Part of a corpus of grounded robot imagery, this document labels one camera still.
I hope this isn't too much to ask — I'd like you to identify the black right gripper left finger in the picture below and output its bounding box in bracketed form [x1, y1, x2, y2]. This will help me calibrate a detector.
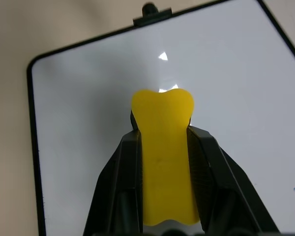
[82, 129, 145, 234]

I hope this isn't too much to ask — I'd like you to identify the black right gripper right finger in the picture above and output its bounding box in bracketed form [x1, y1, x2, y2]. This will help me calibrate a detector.
[186, 125, 280, 234]

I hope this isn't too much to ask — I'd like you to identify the yellow bone-shaped whiteboard eraser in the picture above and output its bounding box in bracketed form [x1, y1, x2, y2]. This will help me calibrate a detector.
[130, 88, 196, 220]

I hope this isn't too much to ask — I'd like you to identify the black-framed whiteboard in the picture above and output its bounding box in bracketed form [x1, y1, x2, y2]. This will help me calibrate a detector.
[26, 0, 295, 236]

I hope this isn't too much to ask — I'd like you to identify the black whiteboard hanger clip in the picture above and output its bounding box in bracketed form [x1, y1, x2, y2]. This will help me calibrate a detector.
[133, 2, 173, 27]

